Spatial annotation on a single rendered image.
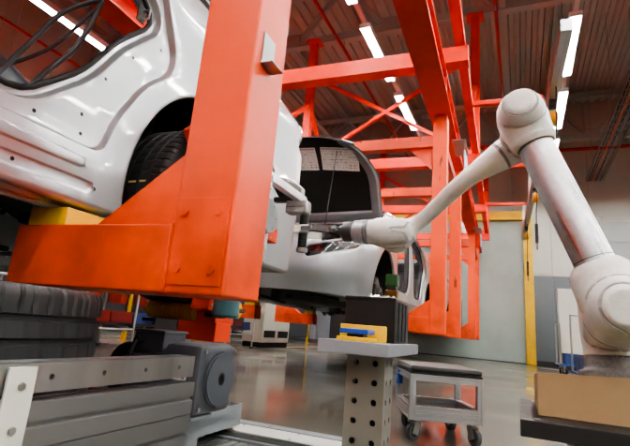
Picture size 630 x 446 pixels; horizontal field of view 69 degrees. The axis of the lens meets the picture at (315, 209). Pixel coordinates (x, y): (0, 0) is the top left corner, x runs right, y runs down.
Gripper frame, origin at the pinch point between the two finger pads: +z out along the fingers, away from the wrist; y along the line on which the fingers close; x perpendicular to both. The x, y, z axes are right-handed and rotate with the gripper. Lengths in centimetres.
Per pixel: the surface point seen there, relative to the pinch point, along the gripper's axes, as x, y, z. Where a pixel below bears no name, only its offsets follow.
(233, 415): -70, 2, 23
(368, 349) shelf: -39, -54, -42
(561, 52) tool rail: 189, 202, -118
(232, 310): -32.4, -31.0, 8.3
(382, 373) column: -45, -40, -43
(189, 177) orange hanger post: -4, -76, -3
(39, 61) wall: 515, 486, 923
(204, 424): -70, -16, 23
